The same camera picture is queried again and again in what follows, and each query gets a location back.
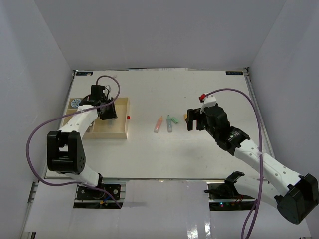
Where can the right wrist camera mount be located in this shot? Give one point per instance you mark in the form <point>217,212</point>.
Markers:
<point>207,101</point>

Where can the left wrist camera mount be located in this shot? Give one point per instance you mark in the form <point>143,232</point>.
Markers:
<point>106,90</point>

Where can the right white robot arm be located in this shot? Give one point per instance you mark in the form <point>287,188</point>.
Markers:
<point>293,194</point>

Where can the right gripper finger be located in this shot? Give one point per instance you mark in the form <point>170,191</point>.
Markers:
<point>190,118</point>
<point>199,122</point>

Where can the left table logo sticker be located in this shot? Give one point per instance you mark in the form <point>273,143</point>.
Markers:
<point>85,73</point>

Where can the aluminium table rail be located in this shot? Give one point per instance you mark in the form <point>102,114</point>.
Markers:
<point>259,117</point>

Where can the blue white ink jar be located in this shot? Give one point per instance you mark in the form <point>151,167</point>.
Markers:
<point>74,103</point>

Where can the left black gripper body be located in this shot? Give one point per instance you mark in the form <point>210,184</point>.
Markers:
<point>109,112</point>

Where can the green highlighter pen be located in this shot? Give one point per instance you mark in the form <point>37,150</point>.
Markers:
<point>169,124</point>

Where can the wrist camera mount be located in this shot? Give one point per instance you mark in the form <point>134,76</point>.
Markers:
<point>207,101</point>
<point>106,90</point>

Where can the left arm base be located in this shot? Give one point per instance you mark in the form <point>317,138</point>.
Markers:
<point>87,198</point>

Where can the orange highlighter pen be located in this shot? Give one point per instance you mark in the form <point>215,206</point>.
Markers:
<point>158,125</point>

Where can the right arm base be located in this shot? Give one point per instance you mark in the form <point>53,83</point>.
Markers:
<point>224,197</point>

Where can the table logo sticker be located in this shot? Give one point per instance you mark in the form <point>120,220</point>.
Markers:
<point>85,73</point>
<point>234,73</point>

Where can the right table logo sticker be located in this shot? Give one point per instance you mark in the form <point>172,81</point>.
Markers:
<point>234,73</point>

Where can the green highlighter cap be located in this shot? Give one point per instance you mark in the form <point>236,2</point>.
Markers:
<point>174,120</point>

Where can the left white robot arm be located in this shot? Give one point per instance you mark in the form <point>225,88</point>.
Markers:
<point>65,151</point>

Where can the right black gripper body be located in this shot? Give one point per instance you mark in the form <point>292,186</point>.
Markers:
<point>205,125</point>

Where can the beige wooden organizer tray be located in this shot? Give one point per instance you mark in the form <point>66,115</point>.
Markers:
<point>90,126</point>

